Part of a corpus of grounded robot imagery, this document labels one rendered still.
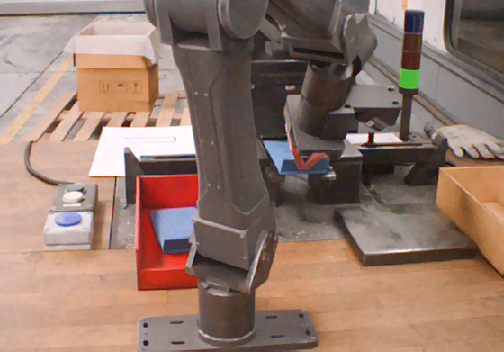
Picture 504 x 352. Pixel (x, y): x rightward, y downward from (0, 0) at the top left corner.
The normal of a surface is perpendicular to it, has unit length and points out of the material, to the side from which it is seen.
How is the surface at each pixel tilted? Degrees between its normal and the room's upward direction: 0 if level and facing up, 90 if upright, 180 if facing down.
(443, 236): 0
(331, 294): 0
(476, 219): 90
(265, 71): 90
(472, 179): 90
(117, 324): 0
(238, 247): 103
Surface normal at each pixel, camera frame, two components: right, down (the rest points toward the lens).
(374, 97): 0.12, -0.62
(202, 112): -0.51, 0.50
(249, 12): 0.85, 0.20
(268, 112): 0.14, 0.35
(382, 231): 0.02, -0.93
